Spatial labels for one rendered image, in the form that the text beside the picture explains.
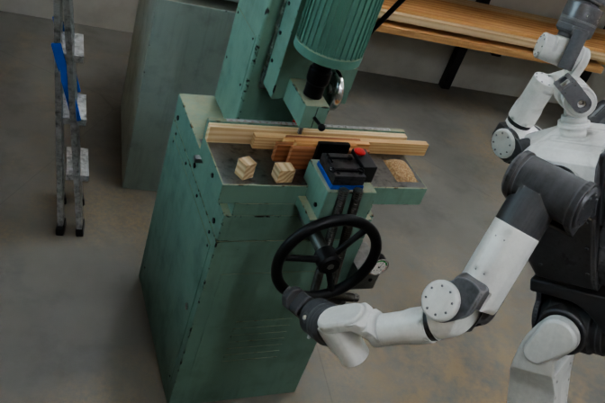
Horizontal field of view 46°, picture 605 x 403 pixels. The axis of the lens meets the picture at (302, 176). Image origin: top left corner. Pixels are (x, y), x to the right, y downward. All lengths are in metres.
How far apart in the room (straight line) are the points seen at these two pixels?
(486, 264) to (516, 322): 1.91
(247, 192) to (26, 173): 1.52
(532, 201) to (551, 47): 0.58
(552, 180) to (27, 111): 2.63
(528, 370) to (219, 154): 0.90
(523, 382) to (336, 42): 0.91
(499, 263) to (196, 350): 1.11
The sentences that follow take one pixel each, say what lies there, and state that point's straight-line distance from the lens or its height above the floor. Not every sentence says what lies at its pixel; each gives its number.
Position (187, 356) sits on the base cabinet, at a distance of 2.21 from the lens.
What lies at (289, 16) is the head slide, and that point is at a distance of 1.88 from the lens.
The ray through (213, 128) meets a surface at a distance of 1.85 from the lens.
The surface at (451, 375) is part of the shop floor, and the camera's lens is 2.87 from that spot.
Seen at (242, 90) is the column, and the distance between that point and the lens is 2.04.
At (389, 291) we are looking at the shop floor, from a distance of 3.05.
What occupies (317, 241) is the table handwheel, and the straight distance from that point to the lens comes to 1.80.
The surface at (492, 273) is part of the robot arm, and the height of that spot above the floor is 1.18.
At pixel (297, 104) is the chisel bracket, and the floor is 1.04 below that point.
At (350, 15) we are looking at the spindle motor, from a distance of 1.69.
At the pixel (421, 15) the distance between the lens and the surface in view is 4.11.
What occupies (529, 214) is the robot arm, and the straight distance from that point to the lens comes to 1.35.
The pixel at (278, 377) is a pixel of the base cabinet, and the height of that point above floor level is 0.10.
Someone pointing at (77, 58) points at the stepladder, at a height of 0.74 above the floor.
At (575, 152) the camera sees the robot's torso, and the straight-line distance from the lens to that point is 1.48.
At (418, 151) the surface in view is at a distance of 2.14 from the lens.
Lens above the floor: 1.93
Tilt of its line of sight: 34 degrees down
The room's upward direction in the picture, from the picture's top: 20 degrees clockwise
